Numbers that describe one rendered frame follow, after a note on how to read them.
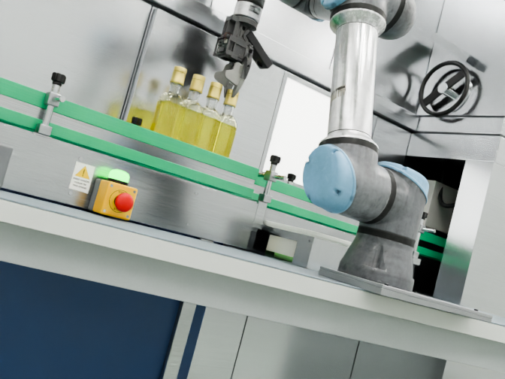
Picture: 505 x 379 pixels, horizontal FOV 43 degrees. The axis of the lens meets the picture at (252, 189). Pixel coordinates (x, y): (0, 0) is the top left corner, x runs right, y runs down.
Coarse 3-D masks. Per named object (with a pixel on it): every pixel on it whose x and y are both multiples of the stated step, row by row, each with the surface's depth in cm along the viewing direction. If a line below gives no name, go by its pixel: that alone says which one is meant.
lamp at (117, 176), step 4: (112, 172) 135; (116, 172) 135; (120, 172) 135; (124, 172) 135; (108, 176) 136; (112, 176) 135; (116, 176) 134; (120, 176) 134; (124, 176) 135; (128, 176) 136; (112, 180) 134; (116, 180) 134; (120, 180) 134; (124, 180) 135; (128, 180) 136; (124, 184) 135
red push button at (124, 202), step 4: (120, 196) 130; (124, 196) 131; (128, 196) 131; (116, 200) 130; (120, 200) 130; (124, 200) 131; (128, 200) 131; (132, 200) 132; (116, 204) 130; (120, 204) 130; (124, 204) 131; (128, 204) 131; (132, 204) 132; (116, 208) 131; (120, 208) 131; (124, 208) 131; (128, 208) 132
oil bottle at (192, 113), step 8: (184, 104) 164; (192, 104) 164; (184, 112) 163; (192, 112) 164; (200, 112) 166; (184, 120) 163; (192, 120) 164; (200, 120) 166; (184, 128) 163; (192, 128) 165; (184, 136) 163; (192, 136) 165; (192, 144) 165
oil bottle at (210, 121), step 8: (208, 112) 167; (216, 112) 169; (208, 120) 167; (216, 120) 169; (200, 128) 167; (208, 128) 168; (216, 128) 169; (200, 136) 166; (208, 136) 168; (200, 144) 166; (208, 144) 168
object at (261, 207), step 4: (252, 200) 166; (256, 200) 165; (260, 204) 164; (264, 204) 165; (260, 208) 165; (264, 208) 165; (256, 212) 164; (260, 212) 165; (264, 212) 165; (256, 216) 164; (260, 216) 165; (264, 216) 166; (256, 220) 164; (260, 220) 165; (252, 224) 164; (256, 224) 164; (260, 224) 165; (260, 228) 165
